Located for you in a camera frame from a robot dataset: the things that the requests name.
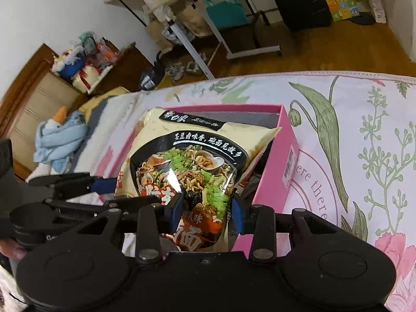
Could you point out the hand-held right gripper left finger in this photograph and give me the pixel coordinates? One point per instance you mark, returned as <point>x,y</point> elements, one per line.
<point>177,213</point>

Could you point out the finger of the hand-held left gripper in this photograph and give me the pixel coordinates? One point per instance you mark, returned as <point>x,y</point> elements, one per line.
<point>103,186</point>
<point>81,206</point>

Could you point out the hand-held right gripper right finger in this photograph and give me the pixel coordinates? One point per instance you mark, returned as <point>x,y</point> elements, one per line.
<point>238,217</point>

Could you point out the instant noodle packet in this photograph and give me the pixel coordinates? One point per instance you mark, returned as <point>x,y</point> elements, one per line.
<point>195,156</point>

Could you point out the pink cardboard box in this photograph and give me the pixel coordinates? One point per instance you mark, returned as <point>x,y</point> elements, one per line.
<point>276,169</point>

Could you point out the person's left hand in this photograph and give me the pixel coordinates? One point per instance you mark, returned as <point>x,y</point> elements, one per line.
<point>11,249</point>

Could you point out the goose plush toy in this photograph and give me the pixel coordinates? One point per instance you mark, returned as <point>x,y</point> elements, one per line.
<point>60,139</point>

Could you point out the yellow pillow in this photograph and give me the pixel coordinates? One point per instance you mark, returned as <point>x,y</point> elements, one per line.
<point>104,97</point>

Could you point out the wooden headboard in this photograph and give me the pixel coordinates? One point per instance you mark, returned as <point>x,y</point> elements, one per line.
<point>29,104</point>

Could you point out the wooden nightstand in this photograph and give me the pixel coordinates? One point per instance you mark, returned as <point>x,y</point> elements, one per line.
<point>126,68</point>

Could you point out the black floor bag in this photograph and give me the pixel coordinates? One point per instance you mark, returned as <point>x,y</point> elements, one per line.
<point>151,74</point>

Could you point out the blue plush toy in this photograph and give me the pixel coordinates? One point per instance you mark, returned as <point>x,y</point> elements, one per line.
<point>70,61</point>

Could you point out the grey shoe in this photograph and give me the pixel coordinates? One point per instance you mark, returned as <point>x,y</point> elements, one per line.
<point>175,71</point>
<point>194,66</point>

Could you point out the brown paper bag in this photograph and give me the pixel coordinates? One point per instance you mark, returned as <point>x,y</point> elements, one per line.
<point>195,19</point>

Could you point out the teal tote bag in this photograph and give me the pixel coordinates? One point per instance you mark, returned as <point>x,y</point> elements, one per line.
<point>227,11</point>

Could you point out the black suitcase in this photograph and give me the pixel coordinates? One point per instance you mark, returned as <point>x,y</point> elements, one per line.
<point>297,0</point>

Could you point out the dark floor mat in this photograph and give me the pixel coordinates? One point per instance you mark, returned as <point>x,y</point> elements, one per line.
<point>364,19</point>

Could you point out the colourful gift bag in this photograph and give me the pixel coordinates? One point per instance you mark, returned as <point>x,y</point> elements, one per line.
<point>339,5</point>

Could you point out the white plastic bag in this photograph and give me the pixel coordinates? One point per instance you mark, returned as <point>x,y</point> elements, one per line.
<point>377,3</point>

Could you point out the white metal frame table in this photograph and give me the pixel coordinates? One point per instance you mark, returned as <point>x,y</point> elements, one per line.
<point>185,39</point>

